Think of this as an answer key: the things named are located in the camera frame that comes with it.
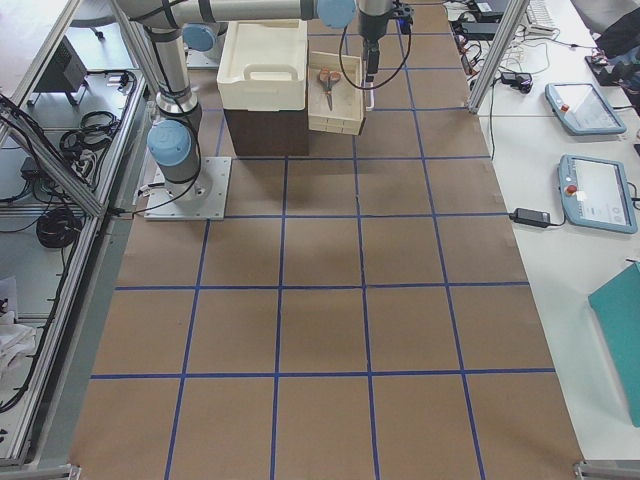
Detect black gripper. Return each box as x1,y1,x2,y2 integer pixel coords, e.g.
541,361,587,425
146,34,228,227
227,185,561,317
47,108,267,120
358,7,393,83

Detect wooden drawer with white handle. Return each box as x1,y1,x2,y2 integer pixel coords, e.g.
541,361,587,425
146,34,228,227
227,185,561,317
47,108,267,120
307,50,366,136

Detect grey orange scissors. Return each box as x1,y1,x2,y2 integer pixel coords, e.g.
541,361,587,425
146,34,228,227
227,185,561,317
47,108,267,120
317,68,342,111

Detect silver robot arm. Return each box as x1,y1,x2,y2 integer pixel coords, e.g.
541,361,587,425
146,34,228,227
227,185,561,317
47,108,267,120
118,1,399,199

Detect dark wooden drawer cabinet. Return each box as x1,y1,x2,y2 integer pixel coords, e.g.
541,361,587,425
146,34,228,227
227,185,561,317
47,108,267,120
224,109,309,157

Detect white plastic tray box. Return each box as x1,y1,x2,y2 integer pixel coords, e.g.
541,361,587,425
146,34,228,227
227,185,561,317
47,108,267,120
217,20,307,111

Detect blue teach pendant far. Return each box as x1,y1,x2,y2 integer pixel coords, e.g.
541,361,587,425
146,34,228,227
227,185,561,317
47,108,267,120
545,83,627,136

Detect blue teach pendant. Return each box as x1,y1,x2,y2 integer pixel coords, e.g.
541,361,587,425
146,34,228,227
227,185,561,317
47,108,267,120
545,83,627,136
557,154,638,234

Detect black power adapter brick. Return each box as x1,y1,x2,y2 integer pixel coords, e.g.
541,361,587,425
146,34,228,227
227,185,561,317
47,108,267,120
509,208,551,228

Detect blue teach pendant near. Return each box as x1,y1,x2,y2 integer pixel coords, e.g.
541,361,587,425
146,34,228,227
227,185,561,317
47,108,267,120
557,154,638,234

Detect black electronics box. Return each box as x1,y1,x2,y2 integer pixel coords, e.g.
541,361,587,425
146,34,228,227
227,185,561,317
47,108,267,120
34,36,88,106

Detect teal folder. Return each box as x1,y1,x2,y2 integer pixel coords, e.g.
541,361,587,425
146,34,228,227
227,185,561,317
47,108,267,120
588,262,639,428

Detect white crumpled cloth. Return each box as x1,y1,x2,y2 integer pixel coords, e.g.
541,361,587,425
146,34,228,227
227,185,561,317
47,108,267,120
0,277,37,381

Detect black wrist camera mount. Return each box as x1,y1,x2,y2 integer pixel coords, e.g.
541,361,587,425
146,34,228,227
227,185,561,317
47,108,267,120
393,1,414,35

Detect aluminium frame post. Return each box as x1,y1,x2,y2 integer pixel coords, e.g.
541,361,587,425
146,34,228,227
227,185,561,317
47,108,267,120
467,0,529,114

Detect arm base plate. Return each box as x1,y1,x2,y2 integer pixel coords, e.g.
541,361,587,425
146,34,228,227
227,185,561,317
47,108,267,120
142,157,232,221

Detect black coiled cable bundle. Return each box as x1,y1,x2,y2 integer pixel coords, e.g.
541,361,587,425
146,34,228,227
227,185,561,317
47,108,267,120
35,207,82,250

